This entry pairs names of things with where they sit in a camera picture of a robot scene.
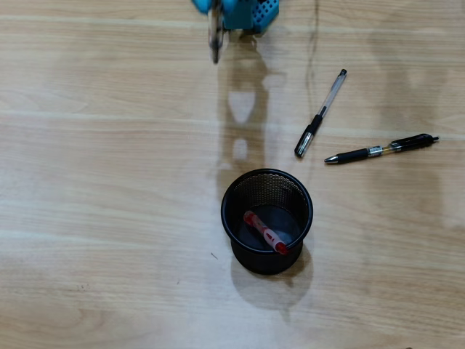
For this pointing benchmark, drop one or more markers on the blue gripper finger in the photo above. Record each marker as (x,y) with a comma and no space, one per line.
(202,5)

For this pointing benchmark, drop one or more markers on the grey grip black pen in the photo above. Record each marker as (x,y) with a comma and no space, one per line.
(217,40)

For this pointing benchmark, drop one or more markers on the clear stick pen black cap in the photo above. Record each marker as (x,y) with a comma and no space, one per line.
(316,123)

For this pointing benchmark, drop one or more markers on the black retractable pen yellow band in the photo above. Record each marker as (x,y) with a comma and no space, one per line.
(348,155)

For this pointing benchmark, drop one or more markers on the red retractable pen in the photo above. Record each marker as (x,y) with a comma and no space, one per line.
(270,238)

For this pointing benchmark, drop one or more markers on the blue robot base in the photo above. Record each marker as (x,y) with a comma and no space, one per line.
(239,14)

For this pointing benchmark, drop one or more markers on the black mesh pen holder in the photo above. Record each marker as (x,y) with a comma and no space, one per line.
(269,263)

